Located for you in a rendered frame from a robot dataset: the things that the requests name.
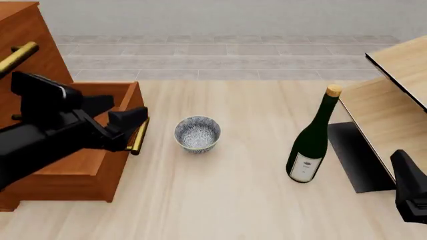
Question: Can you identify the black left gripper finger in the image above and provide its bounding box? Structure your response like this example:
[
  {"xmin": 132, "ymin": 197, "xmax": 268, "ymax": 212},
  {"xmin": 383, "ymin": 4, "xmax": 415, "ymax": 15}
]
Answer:
[
  {"xmin": 107, "ymin": 106, "xmax": 149, "ymax": 139},
  {"xmin": 82, "ymin": 94, "xmax": 116, "ymax": 118}
]

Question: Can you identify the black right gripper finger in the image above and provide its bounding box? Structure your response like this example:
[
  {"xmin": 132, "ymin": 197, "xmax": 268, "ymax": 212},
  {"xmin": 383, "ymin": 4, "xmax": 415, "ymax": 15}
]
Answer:
[{"xmin": 390, "ymin": 149, "xmax": 427, "ymax": 195}]

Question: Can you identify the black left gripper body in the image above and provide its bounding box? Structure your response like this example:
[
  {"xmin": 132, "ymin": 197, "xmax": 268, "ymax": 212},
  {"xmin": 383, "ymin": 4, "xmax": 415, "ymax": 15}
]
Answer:
[{"xmin": 71, "ymin": 107, "xmax": 130, "ymax": 153}]

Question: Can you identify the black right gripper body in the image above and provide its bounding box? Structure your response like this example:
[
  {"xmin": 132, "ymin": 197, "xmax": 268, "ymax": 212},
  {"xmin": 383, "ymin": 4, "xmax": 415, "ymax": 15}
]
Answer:
[{"xmin": 394, "ymin": 186, "xmax": 427, "ymax": 225}]

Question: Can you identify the wooden cabinet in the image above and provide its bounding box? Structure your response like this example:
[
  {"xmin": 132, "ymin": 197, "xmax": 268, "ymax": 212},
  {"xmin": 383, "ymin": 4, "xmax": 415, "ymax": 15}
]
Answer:
[{"xmin": 0, "ymin": 1, "xmax": 75, "ymax": 213}]

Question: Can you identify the wooden drawer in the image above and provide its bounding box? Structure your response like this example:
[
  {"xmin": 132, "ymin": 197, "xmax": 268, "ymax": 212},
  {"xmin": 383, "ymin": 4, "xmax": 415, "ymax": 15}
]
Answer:
[{"xmin": 19, "ymin": 81, "xmax": 145, "ymax": 204}]

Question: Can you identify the pale wood rack, black base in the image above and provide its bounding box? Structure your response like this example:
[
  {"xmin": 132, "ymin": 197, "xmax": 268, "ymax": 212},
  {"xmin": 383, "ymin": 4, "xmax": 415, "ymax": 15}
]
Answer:
[{"xmin": 328, "ymin": 34, "xmax": 427, "ymax": 194}]

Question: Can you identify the dark green wine bottle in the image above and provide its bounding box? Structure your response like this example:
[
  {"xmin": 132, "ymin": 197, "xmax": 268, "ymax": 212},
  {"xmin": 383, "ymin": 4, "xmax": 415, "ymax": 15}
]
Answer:
[{"xmin": 285, "ymin": 84, "xmax": 342, "ymax": 184}]

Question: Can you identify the brass drawer handle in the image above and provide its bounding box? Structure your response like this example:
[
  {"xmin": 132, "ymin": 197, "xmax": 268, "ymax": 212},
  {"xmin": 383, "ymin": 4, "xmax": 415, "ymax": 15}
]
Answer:
[
  {"xmin": 129, "ymin": 116, "xmax": 151, "ymax": 156},
  {"xmin": 0, "ymin": 41, "xmax": 39, "ymax": 74}
]

